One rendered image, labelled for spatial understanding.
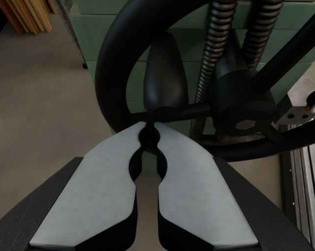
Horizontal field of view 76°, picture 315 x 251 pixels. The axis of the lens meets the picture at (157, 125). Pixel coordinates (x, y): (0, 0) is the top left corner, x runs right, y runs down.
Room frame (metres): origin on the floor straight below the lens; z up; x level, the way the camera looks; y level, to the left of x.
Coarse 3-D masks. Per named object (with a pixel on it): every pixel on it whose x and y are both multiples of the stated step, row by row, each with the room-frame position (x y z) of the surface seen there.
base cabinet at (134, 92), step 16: (96, 64) 0.30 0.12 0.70; (144, 64) 0.30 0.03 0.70; (192, 64) 0.30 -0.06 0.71; (304, 64) 0.31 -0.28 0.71; (128, 80) 0.30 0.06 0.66; (192, 80) 0.30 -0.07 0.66; (288, 80) 0.31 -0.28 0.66; (128, 96) 0.30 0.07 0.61; (192, 96) 0.30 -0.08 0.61; (176, 128) 0.30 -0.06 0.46; (208, 128) 0.30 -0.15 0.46; (144, 160) 0.30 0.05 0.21
